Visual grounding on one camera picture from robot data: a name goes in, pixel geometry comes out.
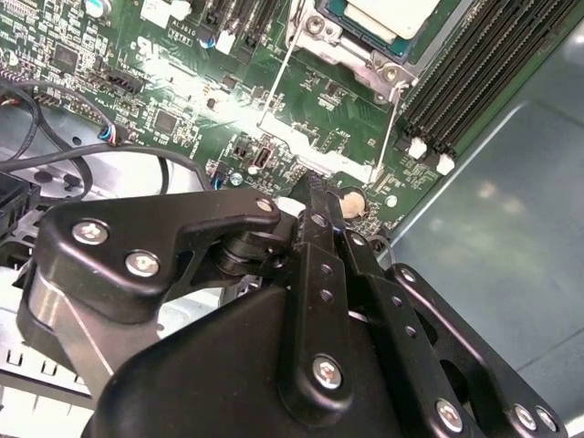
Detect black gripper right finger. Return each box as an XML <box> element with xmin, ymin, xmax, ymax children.
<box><xmin>325</xmin><ymin>191</ymin><xmax>570</xmax><ymax>438</ymax></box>

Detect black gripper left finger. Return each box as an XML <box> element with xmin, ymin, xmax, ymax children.
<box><xmin>16</xmin><ymin>169</ymin><xmax>358</xmax><ymax>429</ymax></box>

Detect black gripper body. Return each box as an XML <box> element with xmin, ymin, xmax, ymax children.
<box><xmin>81</xmin><ymin>287</ymin><xmax>428</xmax><ymax>438</ymax></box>

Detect silver green CPU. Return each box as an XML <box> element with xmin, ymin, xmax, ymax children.
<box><xmin>318</xmin><ymin>0</ymin><xmax>460</xmax><ymax>58</ymax></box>

